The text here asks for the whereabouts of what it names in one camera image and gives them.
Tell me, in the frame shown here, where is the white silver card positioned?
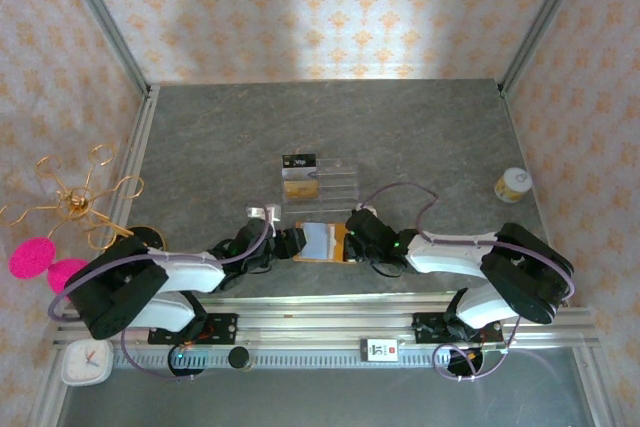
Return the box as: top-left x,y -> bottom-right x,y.
282,167 -> 319,182

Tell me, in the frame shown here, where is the black VIP card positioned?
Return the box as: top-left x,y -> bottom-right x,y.
281,153 -> 318,171

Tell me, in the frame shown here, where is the grey slotted cable duct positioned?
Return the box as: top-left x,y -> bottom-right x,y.
113,349 -> 501,371

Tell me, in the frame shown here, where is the clear acrylic card stand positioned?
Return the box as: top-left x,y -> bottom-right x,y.
279,152 -> 360,207

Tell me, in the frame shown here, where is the aluminium frame post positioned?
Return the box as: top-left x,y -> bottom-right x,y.
52,0 -> 154,98
498,0 -> 596,96

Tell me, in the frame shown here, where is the gold wire stand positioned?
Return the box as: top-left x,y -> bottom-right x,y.
0,144 -> 146,251

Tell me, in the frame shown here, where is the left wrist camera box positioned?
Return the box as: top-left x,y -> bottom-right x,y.
244,201 -> 284,223

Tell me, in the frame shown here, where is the gold card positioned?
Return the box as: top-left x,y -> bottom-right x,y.
283,180 -> 321,200

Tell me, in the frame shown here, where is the white label tag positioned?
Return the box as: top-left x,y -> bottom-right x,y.
360,338 -> 400,363

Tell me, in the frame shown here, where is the small yellow white jar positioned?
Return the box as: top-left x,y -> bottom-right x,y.
493,167 -> 532,203

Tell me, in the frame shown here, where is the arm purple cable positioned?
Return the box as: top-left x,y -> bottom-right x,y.
47,206 -> 279,383
362,181 -> 576,383

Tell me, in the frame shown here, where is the black round knob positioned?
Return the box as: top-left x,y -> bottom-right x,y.
228,346 -> 251,372

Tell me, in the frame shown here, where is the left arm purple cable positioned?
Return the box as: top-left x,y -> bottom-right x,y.
47,206 -> 279,383

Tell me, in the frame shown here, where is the white square clock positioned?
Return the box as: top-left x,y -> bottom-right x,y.
60,339 -> 114,387

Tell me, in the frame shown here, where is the aluminium side rail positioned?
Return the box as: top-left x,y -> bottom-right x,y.
29,85 -> 161,427

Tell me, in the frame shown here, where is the aluminium mounting rail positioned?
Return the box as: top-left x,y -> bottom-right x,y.
52,296 -> 599,351

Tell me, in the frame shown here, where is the black round gold-print plate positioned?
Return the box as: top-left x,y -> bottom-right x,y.
122,225 -> 166,253

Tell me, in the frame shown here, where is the pale blue card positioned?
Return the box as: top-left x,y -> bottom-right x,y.
303,223 -> 334,259

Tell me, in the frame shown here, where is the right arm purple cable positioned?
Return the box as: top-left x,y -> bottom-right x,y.
362,181 -> 576,383

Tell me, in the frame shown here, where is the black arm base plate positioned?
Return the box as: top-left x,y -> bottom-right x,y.
147,313 -> 239,347
412,311 -> 504,346

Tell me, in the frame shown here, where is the orange leather card holder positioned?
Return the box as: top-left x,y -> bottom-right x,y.
292,220 -> 359,264

